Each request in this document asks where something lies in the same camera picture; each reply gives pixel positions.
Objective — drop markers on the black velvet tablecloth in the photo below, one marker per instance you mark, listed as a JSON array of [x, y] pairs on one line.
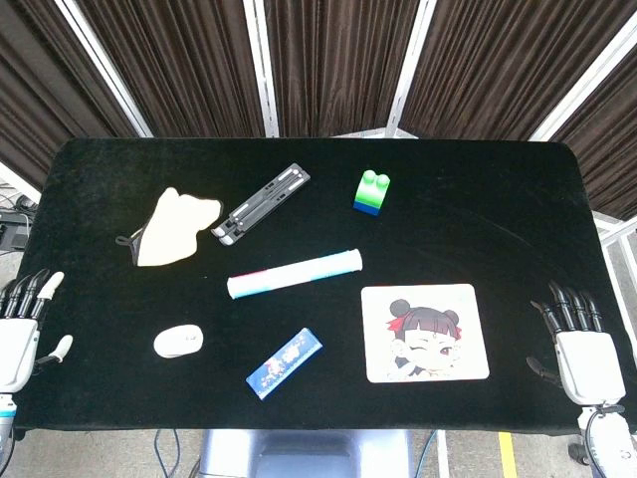
[[448, 239]]

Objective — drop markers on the brown pleated curtain panel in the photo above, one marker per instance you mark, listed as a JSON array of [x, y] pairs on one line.
[[497, 65], [338, 65], [189, 65], [30, 99], [607, 149]]

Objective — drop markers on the white computer mouse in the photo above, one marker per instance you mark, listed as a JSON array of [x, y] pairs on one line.
[[178, 341]]

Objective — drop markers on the black electronic equipment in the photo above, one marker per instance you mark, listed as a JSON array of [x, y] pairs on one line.
[[12, 234]]

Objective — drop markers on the blue patterned rectangular box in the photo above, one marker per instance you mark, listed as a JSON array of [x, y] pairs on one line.
[[284, 363]]

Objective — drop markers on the green and blue toy brick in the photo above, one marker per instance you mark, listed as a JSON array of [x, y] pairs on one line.
[[371, 194]]

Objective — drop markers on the white metal rack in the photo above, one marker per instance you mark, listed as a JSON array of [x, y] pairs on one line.
[[614, 234]]

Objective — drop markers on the black folding laptop stand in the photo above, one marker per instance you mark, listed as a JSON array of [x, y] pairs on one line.
[[261, 204]]

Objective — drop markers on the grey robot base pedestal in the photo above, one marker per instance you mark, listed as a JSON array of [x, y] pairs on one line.
[[303, 455]]

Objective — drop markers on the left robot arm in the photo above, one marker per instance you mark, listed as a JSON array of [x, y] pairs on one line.
[[5, 423]]

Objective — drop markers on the cartoon girl mouse pad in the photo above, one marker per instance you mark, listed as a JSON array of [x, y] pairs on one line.
[[423, 363]]

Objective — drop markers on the black caster wheel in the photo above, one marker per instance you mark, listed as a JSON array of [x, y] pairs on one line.
[[579, 454]]

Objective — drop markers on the white and blue rolled tube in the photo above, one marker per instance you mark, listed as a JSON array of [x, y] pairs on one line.
[[293, 274]]

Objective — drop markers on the white frame post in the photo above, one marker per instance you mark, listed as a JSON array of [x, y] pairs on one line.
[[17, 183], [262, 70], [582, 94], [411, 70], [106, 70]]

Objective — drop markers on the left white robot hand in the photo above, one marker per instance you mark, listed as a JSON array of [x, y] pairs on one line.
[[17, 343]]

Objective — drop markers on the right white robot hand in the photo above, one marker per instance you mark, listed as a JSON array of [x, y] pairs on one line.
[[589, 363]]

